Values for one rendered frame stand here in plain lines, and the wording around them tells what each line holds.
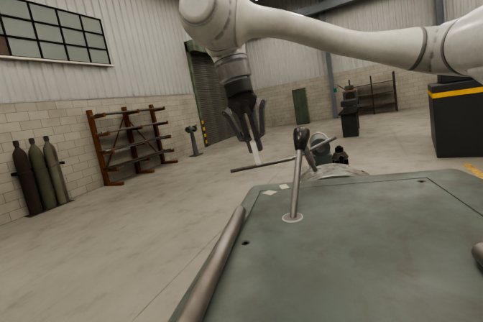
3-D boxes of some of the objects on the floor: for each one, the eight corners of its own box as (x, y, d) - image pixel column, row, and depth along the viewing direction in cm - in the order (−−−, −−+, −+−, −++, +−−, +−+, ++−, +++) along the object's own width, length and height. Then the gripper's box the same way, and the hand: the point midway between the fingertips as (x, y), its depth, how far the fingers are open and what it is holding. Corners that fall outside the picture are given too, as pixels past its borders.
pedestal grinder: (196, 156, 915) (190, 126, 900) (188, 157, 932) (182, 126, 917) (203, 153, 956) (198, 123, 942) (196, 154, 973) (190, 125, 958)
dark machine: (541, 156, 368) (538, 18, 343) (436, 158, 439) (428, 44, 413) (505, 134, 514) (502, 35, 488) (431, 138, 584) (424, 52, 559)
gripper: (261, 74, 70) (283, 155, 72) (219, 88, 74) (241, 164, 76) (256, 72, 63) (281, 162, 65) (209, 87, 67) (234, 172, 69)
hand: (256, 152), depth 70 cm, fingers closed
